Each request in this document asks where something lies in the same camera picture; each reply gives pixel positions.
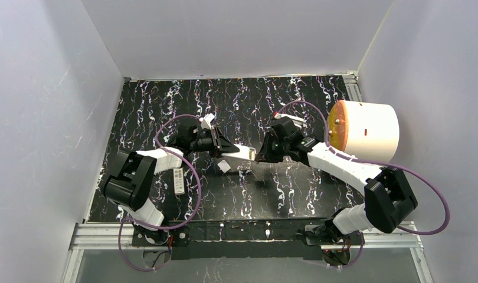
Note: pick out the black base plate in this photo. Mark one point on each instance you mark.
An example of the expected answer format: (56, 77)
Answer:
(251, 238)

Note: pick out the aluminium frame rail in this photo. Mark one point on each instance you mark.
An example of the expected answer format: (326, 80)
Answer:
(104, 236)

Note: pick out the slim white remote control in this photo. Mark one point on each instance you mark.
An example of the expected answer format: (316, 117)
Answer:
(178, 181)

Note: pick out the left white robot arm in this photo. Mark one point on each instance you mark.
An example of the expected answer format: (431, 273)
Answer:
(129, 180)

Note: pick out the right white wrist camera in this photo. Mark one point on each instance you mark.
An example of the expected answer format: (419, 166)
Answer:
(297, 121)

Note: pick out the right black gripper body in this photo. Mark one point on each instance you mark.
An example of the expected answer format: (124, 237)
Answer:
(267, 147)

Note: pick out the white cylindrical container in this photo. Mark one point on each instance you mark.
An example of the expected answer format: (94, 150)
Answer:
(369, 131)

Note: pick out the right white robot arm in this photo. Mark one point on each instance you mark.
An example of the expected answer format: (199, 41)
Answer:
(388, 196)

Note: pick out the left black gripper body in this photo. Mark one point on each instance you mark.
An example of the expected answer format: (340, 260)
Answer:
(216, 140)

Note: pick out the white battery cover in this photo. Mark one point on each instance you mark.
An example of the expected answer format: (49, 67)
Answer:
(224, 166)

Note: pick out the grey remote control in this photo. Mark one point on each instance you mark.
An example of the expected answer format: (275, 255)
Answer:
(244, 153)

